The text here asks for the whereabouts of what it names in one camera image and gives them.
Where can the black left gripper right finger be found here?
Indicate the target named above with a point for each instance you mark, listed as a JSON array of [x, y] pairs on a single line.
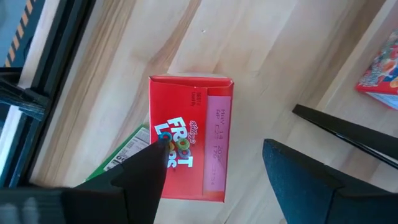
[[304, 193]]

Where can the black aluminium table frame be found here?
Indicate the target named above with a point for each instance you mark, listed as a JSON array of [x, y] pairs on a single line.
[[56, 62]]

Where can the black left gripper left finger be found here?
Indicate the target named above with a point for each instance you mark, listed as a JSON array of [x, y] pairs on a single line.
[[143, 186]]

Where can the red Froot Loops cereal box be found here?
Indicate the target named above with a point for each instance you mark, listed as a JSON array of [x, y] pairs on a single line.
[[183, 102], [382, 71]]

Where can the green Apple Jacks cereal box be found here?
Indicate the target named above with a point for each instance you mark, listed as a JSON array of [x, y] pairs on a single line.
[[130, 146]]

